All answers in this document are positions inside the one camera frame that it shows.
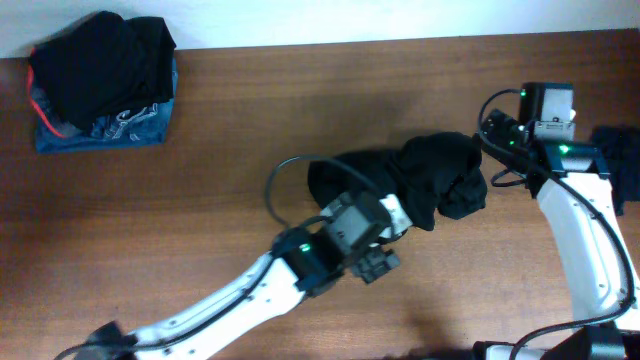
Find black t-shirt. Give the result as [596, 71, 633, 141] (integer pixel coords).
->
[336, 132, 488, 231]

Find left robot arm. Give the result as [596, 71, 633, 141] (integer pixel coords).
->
[75, 192, 412, 359]

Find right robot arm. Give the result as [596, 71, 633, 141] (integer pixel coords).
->
[473, 82, 639, 360]

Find crumpled dark navy garment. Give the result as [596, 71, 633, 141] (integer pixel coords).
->
[590, 126, 639, 216]

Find folded blue jeans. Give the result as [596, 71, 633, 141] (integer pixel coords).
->
[33, 58, 180, 155]

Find folded black garment on pile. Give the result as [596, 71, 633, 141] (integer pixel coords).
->
[29, 11, 176, 132]

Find grey garment with pink trim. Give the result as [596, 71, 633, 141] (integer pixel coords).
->
[26, 63, 82, 140]

